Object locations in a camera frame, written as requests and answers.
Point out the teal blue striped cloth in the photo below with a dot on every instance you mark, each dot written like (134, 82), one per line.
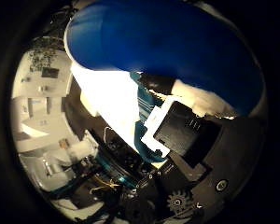
(145, 102)

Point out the dark rectangular wall panel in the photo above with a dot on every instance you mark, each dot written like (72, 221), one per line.
(50, 72)

